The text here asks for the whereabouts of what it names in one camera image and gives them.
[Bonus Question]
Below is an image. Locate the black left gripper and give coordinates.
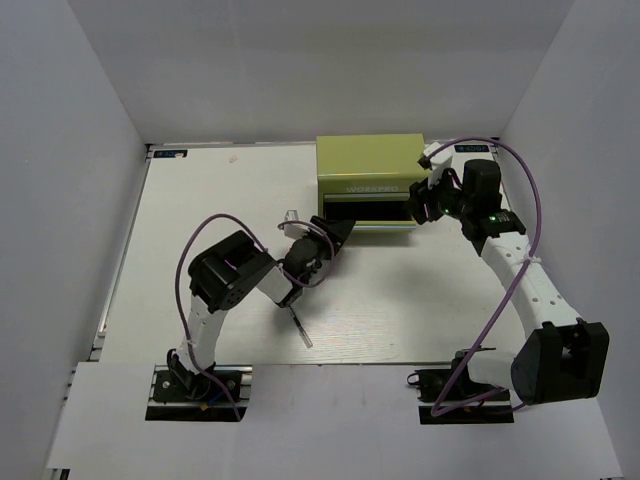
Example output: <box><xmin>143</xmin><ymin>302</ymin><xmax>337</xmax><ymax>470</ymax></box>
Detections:
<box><xmin>299</xmin><ymin>215</ymin><xmax>355</xmax><ymax>286</ymax></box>

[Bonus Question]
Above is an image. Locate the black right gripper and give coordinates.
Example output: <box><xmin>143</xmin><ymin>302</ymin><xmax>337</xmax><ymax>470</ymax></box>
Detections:
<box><xmin>404</xmin><ymin>165</ymin><xmax>474</xmax><ymax>225</ymax></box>

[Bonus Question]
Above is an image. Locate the green metal tool chest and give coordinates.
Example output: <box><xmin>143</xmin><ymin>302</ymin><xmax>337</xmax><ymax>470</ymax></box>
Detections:
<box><xmin>316</xmin><ymin>133</ymin><xmax>427</xmax><ymax>233</ymax></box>

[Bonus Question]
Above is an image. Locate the blue refill pen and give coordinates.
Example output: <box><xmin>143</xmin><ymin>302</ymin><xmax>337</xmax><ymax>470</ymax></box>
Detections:
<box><xmin>289</xmin><ymin>307</ymin><xmax>313</xmax><ymax>349</ymax></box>

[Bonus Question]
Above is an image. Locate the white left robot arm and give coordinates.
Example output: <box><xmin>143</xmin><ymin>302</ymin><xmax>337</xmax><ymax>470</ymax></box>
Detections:
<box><xmin>167</xmin><ymin>210</ymin><xmax>356</xmax><ymax>399</ymax></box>

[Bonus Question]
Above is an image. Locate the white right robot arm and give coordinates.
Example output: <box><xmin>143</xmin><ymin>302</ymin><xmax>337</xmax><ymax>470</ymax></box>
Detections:
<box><xmin>406</xmin><ymin>159</ymin><xmax>610</xmax><ymax>405</ymax></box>

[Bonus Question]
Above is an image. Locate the right corner label sticker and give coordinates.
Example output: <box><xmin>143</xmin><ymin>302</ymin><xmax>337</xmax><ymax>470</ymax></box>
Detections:
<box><xmin>454</xmin><ymin>144</ymin><xmax>490</xmax><ymax>154</ymax></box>

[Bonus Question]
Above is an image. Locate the corner label sticker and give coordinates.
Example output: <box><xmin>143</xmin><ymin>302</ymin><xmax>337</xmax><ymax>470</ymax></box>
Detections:
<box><xmin>454</xmin><ymin>144</ymin><xmax>490</xmax><ymax>154</ymax></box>
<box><xmin>153</xmin><ymin>149</ymin><xmax>188</xmax><ymax>159</ymax></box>

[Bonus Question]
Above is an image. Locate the left corner label sticker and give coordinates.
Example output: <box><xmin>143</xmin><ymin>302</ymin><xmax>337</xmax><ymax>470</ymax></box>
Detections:
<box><xmin>153</xmin><ymin>149</ymin><xmax>188</xmax><ymax>159</ymax></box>

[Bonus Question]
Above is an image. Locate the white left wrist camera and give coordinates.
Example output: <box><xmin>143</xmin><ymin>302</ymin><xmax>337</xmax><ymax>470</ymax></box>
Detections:
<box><xmin>277</xmin><ymin>210</ymin><xmax>308</xmax><ymax>240</ymax></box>

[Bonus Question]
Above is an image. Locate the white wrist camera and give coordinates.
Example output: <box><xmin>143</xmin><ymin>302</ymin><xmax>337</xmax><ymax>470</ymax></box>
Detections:
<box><xmin>277</xmin><ymin>210</ymin><xmax>308</xmax><ymax>240</ymax></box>
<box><xmin>418</xmin><ymin>142</ymin><xmax>453</xmax><ymax>188</ymax></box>

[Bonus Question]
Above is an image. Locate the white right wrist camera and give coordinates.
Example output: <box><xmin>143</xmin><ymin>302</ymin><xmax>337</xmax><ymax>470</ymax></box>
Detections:
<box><xmin>418</xmin><ymin>142</ymin><xmax>453</xmax><ymax>188</ymax></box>

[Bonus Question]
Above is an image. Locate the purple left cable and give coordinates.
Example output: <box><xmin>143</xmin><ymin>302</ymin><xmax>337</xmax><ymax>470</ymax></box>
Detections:
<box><xmin>173</xmin><ymin>213</ymin><xmax>336</xmax><ymax>421</ymax></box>

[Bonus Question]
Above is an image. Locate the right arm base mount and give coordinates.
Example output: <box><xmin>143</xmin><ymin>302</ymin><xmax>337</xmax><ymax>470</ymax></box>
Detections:
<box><xmin>407</xmin><ymin>367</ymin><xmax>516</xmax><ymax>427</ymax></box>

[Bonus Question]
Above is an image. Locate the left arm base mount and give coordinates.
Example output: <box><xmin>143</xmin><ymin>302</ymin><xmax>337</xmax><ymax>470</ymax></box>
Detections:
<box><xmin>145</xmin><ymin>365</ymin><xmax>253</xmax><ymax>423</ymax></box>

